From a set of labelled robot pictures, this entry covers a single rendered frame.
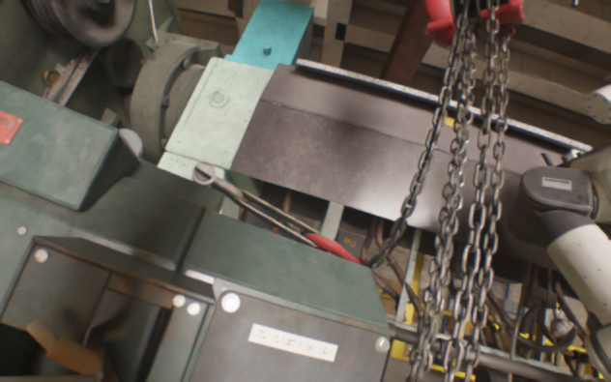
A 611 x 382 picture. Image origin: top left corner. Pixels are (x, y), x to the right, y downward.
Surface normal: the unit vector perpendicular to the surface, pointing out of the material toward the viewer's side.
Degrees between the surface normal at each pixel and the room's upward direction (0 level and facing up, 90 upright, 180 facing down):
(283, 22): 90
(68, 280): 90
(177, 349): 90
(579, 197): 73
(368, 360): 90
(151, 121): 129
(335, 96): 78
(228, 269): 45
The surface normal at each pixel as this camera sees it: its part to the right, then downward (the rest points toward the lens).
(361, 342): 0.29, -0.18
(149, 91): -0.13, 0.05
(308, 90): 0.04, -0.47
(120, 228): 0.43, -0.77
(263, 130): -0.03, -0.29
